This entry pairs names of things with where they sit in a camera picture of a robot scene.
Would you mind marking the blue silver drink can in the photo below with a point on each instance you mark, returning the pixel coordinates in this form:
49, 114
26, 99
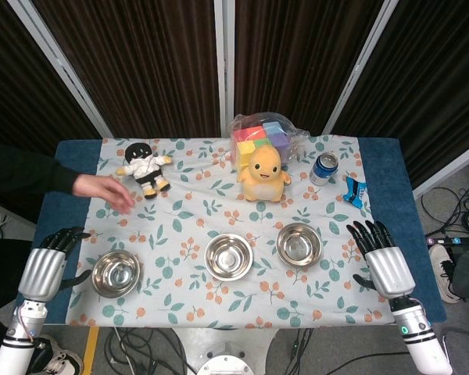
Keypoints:
322, 172

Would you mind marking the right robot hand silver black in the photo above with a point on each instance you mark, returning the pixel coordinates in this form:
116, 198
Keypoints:
389, 271

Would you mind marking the clear plastic bag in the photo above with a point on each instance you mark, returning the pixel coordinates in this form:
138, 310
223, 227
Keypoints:
296, 144

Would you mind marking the yellow plush dinosaur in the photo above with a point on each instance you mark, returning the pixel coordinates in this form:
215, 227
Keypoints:
262, 172

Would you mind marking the person bare hand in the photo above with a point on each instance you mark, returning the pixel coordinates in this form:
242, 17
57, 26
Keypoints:
101, 187

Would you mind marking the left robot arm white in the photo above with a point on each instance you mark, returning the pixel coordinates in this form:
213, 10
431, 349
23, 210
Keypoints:
11, 351

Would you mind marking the white divider frame post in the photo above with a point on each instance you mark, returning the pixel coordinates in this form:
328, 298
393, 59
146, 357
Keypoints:
359, 66
58, 62
223, 58
453, 168

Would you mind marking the yellow foam block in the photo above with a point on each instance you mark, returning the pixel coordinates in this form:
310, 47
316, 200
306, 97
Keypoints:
244, 156

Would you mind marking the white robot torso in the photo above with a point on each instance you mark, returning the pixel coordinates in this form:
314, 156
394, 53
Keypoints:
226, 340

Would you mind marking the yellow floor tape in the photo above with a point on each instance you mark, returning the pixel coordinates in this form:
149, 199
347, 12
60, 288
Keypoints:
90, 351

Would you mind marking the person black sleeve forearm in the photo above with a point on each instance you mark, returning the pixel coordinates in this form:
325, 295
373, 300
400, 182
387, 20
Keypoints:
23, 172

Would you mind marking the dark ribbed divider panel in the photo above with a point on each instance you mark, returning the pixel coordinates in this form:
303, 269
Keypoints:
8, 78
140, 70
434, 78
297, 58

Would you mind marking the pinkish red foam block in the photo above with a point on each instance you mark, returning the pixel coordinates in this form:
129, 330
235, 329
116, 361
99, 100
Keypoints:
246, 134

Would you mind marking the black white plush doll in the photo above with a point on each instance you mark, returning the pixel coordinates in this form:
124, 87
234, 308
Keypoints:
142, 166

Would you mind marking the blue snack packet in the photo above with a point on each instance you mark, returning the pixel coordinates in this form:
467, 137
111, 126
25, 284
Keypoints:
355, 193

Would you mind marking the blue table mat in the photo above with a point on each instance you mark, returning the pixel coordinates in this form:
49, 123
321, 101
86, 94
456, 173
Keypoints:
379, 164

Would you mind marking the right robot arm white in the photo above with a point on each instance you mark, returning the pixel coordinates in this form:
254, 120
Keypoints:
418, 332

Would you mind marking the purple foam block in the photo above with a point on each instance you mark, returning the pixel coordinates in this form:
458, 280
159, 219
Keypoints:
281, 142

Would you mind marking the black white sneaker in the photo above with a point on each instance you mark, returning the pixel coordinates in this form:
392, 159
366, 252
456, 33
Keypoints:
58, 361

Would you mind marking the person black trouser leg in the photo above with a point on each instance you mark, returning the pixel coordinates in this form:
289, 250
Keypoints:
0, 273

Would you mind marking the floral print tablecloth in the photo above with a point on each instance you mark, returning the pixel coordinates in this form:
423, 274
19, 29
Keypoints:
180, 218

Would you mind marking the stainless steel bowl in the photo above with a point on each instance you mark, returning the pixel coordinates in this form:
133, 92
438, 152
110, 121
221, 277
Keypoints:
299, 245
228, 258
117, 275

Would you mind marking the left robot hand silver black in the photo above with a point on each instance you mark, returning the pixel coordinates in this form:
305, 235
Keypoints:
41, 271

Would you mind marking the black power strip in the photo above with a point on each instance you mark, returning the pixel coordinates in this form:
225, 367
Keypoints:
453, 240

